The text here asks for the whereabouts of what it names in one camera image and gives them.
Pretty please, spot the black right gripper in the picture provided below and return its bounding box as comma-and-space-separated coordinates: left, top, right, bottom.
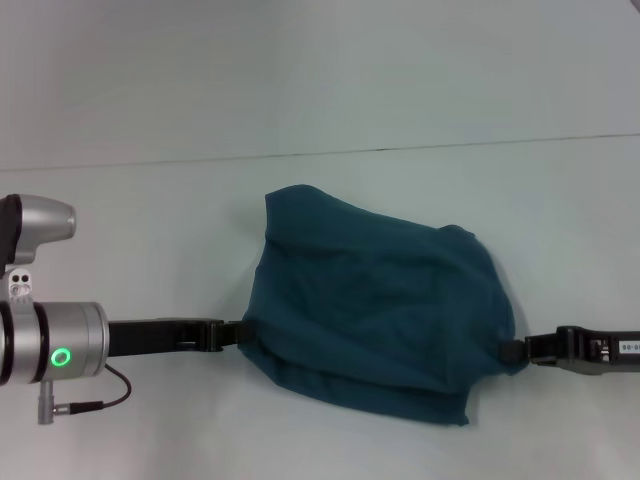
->
501, 325, 640, 375

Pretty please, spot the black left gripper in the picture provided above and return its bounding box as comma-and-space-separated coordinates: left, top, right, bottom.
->
106, 317, 254, 359

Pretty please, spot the teal t-shirt with FREE print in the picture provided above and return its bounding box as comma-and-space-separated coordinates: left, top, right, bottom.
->
239, 183, 529, 428

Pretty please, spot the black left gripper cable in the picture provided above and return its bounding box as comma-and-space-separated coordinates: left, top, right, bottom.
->
37, 364, 133, 426

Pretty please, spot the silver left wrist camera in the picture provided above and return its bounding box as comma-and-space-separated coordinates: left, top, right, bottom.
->
0, 193, 78, 305

